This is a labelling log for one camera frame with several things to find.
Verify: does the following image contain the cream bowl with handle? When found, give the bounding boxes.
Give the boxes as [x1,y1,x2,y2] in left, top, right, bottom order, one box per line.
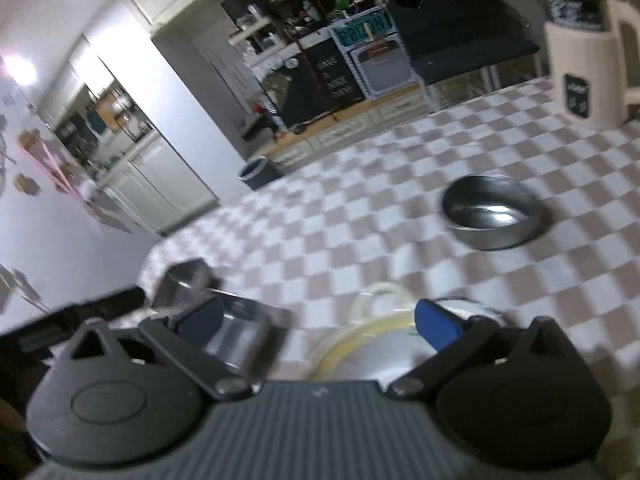
[312,282,506,361]

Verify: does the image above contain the black banner white letters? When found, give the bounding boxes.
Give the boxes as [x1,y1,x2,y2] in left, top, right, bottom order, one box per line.
[260,35,368,128]

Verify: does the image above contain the round steel bowl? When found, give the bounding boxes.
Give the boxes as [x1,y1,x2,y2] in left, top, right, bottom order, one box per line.
[441,175,547,252]

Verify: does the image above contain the black wall board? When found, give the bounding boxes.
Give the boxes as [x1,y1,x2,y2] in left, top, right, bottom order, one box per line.
[220,0,391,48]

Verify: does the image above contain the dark blue sofa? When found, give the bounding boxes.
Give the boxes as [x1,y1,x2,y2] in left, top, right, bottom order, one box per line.
[387,0,543,87]

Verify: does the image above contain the white box teal label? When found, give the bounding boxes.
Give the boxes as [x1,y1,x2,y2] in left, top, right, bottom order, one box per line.
[330,7,423,102]

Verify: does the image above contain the pink ribbon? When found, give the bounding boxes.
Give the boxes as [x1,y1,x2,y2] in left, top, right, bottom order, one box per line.
[27,132,98,207]

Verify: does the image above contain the low white drawer cabinet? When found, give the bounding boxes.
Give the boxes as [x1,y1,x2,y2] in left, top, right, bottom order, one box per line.
[265,82,436,171]

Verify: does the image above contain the white kitchen cabinet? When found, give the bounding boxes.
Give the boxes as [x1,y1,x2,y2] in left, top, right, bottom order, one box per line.
[97,135,221,237]

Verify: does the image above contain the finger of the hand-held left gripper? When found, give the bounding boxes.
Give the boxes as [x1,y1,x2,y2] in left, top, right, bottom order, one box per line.
[30,286,147,356]

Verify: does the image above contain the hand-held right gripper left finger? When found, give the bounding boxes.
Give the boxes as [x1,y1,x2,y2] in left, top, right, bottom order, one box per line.
[60,297,253,403]

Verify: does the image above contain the cream electric kettle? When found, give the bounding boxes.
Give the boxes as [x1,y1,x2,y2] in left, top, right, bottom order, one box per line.
[544,0,640,131]

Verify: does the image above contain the brown white checkered tablecloth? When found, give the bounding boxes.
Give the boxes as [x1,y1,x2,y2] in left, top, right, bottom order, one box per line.
[137,76,640,411]

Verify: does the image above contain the white storage rack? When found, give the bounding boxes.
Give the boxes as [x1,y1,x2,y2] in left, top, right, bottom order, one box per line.
[229,14,282,55]

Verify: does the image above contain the grey trash bin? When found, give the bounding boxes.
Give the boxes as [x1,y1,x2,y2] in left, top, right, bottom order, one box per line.
[237,156,281,191]

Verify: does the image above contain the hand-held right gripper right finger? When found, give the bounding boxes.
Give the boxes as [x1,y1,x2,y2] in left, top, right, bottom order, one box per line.
[387,299,576,401]

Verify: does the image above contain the square steel container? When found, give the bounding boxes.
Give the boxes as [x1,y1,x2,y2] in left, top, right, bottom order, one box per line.
[150,258,217,312]
[200,292,292,387]

